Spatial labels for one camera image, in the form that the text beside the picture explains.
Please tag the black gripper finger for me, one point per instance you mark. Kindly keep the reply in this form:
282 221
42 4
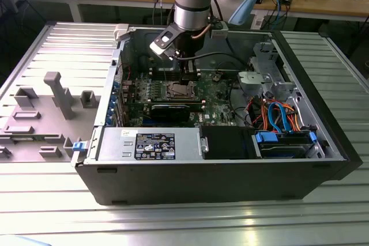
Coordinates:
190 70

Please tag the silver CPU chip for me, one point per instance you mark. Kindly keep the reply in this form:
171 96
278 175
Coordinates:
181 90

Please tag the metal locking lever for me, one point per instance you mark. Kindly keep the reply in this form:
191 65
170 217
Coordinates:
165 76

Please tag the CPU socket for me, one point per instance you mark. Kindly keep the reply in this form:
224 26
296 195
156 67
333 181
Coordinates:
164 96

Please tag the green motherboard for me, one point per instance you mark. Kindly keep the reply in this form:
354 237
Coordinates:
214 105

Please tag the black graphics card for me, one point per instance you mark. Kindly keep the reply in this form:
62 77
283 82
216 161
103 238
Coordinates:
170 112

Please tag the silver metal drive cage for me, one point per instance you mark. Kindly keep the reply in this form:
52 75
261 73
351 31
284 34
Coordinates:
253 80

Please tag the beige case latch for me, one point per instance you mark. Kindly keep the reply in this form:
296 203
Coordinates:
121 31

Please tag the black plastic shroud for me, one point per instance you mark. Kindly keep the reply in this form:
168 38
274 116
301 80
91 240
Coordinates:
225 142

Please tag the hard disk blue carrier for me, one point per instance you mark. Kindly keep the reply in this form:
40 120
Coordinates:
266 137

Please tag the silver power supply unit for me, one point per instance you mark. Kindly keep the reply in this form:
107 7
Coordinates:
115 142

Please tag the small black device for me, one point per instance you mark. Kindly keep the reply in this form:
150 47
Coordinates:
286 0

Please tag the black PC case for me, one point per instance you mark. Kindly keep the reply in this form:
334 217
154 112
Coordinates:
201 182

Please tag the grey parts rack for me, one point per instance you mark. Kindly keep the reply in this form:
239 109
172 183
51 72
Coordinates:
62 102

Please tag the blue plastic latch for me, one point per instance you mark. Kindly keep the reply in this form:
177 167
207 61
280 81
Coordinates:
78 146

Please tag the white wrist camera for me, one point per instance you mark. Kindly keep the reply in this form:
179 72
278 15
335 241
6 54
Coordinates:
160 45

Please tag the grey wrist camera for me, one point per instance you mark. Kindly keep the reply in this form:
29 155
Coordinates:
219 32

